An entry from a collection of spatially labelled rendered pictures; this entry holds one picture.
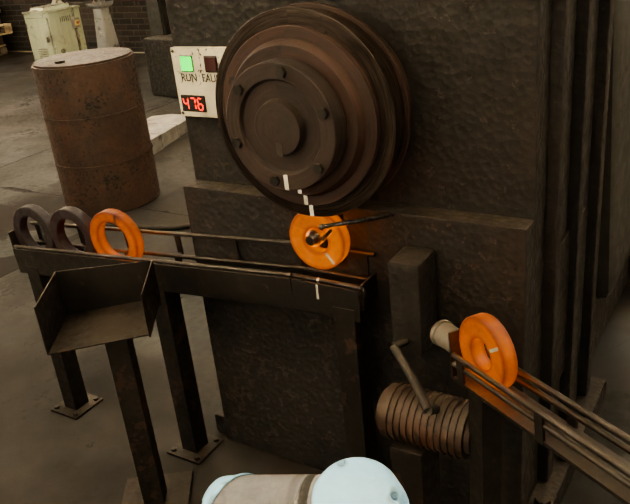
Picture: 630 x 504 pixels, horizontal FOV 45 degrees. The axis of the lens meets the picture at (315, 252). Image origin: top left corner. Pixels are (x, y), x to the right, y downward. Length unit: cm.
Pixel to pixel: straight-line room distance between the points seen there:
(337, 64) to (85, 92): 298
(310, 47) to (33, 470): 166
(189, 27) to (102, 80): 245
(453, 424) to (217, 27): 110
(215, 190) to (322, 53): 61
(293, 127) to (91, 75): 292
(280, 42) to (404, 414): 84
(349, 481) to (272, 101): 99
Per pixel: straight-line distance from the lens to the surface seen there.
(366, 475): 80
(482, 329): 150
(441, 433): 168
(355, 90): 158
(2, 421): 294
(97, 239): 235
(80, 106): 447
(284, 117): 161
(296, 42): 163
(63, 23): 989
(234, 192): 202
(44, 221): 251
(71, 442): 272
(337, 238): 177
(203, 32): 201
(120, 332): 200
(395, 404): 172
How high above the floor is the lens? 153
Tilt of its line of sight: 24 degrees down
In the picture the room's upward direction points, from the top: 6 degrees counter-clockwise
